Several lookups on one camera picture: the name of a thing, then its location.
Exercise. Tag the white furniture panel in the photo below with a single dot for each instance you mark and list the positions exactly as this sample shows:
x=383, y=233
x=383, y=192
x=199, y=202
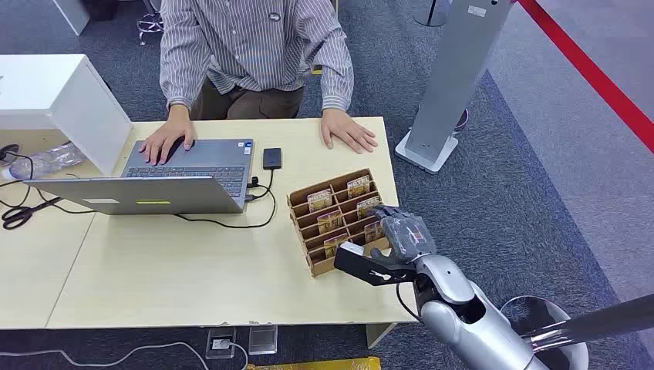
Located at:
x=71, y=13

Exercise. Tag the yellow floor tape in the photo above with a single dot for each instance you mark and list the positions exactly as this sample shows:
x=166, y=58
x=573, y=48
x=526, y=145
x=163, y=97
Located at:
x=317, y=364

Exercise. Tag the person's left forearm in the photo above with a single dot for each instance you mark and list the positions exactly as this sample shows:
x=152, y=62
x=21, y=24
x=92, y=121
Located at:
x=332, y=76

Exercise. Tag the clear plastic bottle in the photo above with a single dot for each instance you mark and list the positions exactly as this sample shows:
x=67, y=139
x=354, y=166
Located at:
x=48, y=161

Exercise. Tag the person's left hand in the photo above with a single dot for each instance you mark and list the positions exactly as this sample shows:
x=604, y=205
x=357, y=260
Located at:
x=345, y=130

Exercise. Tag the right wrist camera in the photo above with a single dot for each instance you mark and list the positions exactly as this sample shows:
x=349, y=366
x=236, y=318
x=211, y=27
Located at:
x=368, y=268

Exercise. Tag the person's right hand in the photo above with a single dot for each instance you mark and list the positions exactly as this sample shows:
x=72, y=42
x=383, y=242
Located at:
x=166, y=135

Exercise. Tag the chrome pole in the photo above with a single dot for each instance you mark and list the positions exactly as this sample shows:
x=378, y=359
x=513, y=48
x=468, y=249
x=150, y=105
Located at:
x=603, y=321

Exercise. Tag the chrome chair base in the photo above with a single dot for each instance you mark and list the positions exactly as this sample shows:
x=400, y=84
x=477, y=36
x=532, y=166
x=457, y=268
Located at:
x=151, y=23

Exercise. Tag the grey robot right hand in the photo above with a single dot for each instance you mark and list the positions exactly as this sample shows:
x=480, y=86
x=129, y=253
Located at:
x=406, y=237

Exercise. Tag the round pole base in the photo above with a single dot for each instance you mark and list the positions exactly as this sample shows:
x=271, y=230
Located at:
x=433, y=15

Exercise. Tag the white power plug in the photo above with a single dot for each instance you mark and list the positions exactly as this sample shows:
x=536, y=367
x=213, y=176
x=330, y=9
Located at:
x=220, y=344

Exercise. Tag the chrome round base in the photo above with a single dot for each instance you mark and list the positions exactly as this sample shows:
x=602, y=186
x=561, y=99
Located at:
x=531, y=314

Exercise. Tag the black external drive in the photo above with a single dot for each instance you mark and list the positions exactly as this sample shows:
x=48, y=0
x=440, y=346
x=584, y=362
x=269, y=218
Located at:
x=272, y=158

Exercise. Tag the black scissors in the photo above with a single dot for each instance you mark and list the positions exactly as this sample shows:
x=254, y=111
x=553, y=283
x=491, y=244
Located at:
x=20, y=215

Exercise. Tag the red floor tape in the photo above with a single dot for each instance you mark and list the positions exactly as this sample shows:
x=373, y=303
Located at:
x=587, y=66

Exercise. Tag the wooden card holder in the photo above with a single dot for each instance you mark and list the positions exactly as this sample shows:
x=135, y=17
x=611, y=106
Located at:
x=317, y=263

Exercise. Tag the person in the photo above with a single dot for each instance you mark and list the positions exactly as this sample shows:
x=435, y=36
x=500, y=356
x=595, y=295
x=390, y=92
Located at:
x=255, y=41

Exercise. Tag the hotel card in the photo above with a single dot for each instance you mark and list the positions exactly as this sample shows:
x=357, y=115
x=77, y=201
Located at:
x=372, y=232
x=358, y=186
x=319, y=200
x=333, y=246
x=367, y=206
x=329, y=221

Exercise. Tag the grey laptop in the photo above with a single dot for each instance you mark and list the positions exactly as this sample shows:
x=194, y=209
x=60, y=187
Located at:
x=153, y=191

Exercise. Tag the black round desk object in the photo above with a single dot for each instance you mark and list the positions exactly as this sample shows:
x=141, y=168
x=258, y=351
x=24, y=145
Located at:
x=7, y=153

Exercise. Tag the metal floor plate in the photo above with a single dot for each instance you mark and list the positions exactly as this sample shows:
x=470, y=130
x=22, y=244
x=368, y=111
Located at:
x=263, y=339

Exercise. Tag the silver standing pillar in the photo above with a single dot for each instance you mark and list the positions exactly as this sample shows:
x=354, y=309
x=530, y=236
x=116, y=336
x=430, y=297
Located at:
x=455, y=76

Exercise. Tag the open floor socket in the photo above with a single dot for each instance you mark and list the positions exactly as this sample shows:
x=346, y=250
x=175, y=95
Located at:
x=220, y=337

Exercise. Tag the person's right forearm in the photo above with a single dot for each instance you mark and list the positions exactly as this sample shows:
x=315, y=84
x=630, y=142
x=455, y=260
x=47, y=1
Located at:
x=176, y=76

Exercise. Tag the white cabinet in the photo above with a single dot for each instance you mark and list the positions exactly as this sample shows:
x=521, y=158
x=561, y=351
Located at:
x=61, y=97

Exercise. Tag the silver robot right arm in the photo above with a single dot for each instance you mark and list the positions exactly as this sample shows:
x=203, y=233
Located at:
x=470, y=327

